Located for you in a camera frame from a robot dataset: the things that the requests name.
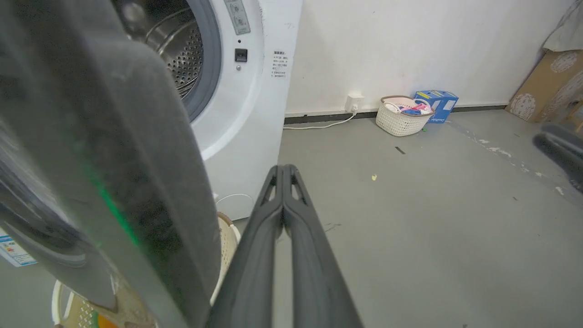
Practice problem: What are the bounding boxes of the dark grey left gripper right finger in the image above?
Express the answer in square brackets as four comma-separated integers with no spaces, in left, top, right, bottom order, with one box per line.
[281,164,363,328]

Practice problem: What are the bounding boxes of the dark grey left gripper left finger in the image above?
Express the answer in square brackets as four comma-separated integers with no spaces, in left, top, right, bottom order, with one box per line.
[207,165,285,328]

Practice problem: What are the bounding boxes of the grey washing machine door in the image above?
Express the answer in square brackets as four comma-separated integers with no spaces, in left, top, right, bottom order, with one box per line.
[0,0,222,328]

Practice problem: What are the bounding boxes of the white front-loading washing machine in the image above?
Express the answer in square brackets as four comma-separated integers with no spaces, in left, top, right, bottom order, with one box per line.
[111,0,304,222]

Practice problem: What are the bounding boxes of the cream plastic laundry basket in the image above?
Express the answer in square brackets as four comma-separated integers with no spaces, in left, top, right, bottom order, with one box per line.
[51,211,241,328]

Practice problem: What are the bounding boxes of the small white woven basket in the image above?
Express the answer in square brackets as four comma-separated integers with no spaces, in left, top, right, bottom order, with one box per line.
[376,96,435,137]

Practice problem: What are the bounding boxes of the clothes in small basket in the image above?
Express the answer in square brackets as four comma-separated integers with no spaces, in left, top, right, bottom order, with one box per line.
[385,102,432,115]

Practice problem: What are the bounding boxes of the blue cardboard box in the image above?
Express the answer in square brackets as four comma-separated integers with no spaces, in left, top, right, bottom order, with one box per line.
[414,90,459,124]

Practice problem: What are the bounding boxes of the dark grey blurred robot gripper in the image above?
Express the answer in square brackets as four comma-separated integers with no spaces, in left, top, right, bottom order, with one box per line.
[532,122,583,192]

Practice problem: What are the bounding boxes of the brown patterned cardboard box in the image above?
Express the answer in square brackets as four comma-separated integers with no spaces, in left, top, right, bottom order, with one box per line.
[506,49,583,123]

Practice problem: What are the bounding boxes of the light grey cloth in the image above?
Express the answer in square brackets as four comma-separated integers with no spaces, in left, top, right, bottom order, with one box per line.
[542,0,583,52]

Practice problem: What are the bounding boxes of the white power cable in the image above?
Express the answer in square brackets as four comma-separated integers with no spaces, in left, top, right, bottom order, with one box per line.
[283,112,357,130]

